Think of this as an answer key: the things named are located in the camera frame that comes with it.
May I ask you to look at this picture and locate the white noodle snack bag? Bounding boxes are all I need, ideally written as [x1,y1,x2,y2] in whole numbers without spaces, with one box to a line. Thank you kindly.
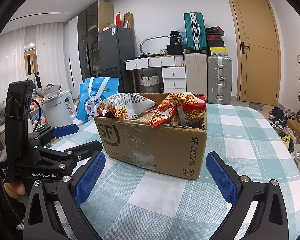
[97,93,155,120]

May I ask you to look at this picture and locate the left hand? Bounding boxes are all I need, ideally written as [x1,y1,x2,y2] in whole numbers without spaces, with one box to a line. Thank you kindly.
[4,181,25,199]

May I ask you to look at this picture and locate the blue Doraemon tote bag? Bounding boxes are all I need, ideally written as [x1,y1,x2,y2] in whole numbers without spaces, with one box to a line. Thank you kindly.
[76,76,120,121]

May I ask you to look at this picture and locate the plaid tablecloth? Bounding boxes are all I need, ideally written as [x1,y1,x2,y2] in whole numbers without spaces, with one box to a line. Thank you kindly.
[50,103,300,240]

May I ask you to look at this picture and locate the small cardboard box on floor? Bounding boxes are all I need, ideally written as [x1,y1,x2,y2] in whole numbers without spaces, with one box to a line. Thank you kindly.
[287,119,300,144]

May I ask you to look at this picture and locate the black refrigerator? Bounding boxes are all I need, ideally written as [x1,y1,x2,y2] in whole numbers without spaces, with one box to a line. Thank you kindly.
[98,26,135,93]

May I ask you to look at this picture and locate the woven basket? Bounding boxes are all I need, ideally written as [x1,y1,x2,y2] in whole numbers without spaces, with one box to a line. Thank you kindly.
[139,73,161,93]

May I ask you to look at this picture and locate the SF cardboard box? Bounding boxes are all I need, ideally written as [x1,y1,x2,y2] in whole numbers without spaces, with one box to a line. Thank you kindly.
[95,93,207,180]

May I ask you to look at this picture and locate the dark glass cabinet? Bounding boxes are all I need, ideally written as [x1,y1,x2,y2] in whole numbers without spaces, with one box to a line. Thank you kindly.
[77,1,114,80]

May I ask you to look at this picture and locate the white drawer desk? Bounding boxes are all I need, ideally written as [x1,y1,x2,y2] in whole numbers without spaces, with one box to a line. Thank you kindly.
[126,55,187,93]

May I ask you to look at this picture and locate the black bag on desk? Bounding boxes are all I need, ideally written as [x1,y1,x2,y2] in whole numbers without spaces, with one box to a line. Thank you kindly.
[167,30,183,55]

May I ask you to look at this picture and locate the beige suitcase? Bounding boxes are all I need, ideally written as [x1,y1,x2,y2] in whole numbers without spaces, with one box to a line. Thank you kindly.
[184,53,207,96]

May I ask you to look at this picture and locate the silver suitcase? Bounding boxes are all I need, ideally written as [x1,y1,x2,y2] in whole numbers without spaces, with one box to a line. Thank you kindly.
[207,56,232,105]

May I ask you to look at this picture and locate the teal suitcase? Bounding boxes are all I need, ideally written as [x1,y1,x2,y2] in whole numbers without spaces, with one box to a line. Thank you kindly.
[184,12,207,51]

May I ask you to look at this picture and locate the wooden door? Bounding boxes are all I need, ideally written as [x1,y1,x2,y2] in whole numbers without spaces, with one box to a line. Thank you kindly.
[229,0,281,105]

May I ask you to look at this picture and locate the stacked shoe boxes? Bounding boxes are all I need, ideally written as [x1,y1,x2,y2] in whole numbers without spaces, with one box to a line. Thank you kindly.
[205,27,228,56]

